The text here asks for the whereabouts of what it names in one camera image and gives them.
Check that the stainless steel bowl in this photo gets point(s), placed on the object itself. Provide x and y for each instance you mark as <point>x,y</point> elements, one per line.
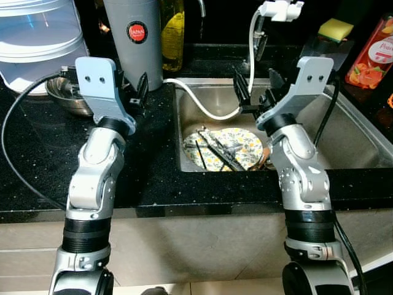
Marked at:
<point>64,98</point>

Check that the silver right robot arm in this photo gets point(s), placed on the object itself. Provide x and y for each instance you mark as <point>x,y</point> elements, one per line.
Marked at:
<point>301,178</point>

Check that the beige cabinet front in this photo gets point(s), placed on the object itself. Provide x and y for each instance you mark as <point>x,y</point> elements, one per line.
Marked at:
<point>184,246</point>

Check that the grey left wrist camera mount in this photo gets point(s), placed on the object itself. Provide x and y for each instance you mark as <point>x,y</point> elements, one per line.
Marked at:
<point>98,86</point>

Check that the white plastic container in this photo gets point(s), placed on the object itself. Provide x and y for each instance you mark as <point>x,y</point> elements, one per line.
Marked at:
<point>37,37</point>

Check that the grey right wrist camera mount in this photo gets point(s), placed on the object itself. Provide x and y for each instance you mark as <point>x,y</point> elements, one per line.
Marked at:
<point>310,80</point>

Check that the clear plastic sponge holder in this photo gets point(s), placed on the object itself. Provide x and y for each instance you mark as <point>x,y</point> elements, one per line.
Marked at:
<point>325,54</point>

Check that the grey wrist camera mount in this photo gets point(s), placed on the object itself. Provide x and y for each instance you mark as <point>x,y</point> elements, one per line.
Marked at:
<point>98,86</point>
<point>310,80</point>

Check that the red peach soap bottle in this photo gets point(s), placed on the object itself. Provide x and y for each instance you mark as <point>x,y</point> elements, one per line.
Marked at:
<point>368,61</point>

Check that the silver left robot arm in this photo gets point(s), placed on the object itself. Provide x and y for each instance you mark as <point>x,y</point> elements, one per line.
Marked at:
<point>92,178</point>

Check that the grey canister with red sticker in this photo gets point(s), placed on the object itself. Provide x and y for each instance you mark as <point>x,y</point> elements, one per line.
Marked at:
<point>132,58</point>

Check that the robot left leg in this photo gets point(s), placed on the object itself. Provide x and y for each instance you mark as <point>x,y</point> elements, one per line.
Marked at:
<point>153,291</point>

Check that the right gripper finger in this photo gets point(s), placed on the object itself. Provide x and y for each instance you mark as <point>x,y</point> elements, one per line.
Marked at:
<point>242,87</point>
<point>276,80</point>

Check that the yellow sponge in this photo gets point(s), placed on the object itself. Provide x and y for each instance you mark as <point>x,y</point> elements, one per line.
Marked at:
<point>336,29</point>

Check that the floral patterned plate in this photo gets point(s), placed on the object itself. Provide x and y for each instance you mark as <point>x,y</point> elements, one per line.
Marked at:
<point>245,147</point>

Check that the yellow oil bottle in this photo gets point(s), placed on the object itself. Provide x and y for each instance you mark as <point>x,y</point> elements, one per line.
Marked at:
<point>173,43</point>

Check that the white faucet head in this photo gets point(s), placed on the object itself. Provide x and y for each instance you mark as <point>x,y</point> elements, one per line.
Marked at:
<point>279,10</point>

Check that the stainless steel sink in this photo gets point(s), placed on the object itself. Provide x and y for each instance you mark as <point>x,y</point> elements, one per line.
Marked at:
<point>356,135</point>

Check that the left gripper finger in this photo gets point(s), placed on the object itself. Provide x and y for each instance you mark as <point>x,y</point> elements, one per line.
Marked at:
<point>126,80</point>
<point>143,87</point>

